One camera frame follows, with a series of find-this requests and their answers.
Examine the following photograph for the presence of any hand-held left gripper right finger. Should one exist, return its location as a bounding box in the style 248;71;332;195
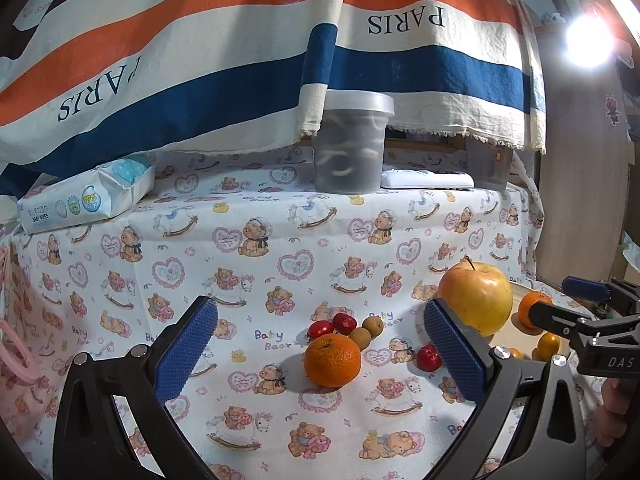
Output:
422;297;588;480

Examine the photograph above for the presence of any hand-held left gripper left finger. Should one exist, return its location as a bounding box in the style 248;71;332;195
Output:
52;295;221;480

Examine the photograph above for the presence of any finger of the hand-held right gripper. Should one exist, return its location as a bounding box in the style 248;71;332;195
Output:
561;276;640;313
529;301;593;346

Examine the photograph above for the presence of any orange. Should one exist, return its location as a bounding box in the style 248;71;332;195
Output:
517;291;555;332
304;334;362;388

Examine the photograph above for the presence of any cream plate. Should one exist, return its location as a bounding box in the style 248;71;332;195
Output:
480;280;608;411

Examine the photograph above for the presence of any yellow apple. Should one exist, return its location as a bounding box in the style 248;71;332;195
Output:
438;256;514;337

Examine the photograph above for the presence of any person's right hand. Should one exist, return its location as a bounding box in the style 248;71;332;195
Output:
596;377;631;448

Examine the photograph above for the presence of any white plastic bag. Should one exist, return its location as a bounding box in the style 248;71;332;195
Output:
621;232;640;267

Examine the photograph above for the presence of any wooden board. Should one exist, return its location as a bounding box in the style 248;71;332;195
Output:
535;25;633;291

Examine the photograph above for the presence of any bear printed cloth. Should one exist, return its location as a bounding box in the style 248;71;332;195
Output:
0;147;601;480

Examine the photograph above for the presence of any white remote control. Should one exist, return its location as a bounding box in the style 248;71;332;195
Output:
381;169;475;191

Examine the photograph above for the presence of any baby wipes pack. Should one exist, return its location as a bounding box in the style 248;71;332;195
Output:
17;156;156;235

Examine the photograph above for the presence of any pink plastic bag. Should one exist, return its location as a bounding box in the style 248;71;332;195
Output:
0;245;41;386

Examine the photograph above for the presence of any clear lidded plastic container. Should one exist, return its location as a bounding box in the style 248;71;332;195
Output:
312;90;396;194

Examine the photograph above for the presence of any bright lamp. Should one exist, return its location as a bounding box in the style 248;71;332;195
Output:
565;12;616;68

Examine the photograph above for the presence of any striped hanging cloth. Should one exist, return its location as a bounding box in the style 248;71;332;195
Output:
0;0;547;198

